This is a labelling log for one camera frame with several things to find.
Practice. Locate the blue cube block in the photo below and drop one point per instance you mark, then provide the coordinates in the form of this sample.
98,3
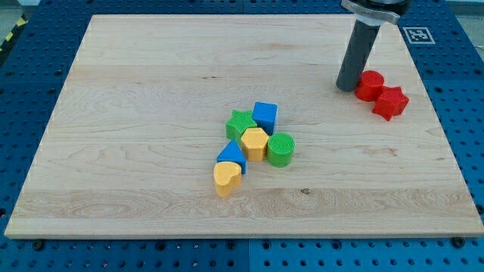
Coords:
265,115

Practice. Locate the yellow hexagon block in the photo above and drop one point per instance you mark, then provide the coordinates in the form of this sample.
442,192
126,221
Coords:
254,142

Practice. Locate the green star block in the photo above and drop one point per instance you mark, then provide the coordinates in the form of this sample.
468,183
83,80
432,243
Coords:
239,122

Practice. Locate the blue triangle block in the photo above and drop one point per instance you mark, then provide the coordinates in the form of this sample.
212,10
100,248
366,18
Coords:
232,153

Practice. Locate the green cylinder block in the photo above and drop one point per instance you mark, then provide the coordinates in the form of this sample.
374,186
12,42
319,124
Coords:
280,149

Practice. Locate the yellow heart block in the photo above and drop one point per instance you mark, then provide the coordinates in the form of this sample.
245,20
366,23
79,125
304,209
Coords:
227,176

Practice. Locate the light wooden board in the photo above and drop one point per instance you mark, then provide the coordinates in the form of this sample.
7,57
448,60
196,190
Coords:
129,149

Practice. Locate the red cylinder block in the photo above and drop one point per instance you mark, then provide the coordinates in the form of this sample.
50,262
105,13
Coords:
369,86

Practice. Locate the red star block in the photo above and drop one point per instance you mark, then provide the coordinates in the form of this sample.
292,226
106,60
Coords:
391,102

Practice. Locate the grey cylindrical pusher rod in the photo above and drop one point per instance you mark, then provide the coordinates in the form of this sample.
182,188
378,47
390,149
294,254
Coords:
357,53

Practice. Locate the silver robot tool flange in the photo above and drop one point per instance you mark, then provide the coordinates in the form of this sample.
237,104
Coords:
377,12

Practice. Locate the white fiducial marker tag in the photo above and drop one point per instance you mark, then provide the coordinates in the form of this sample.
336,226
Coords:
418,35

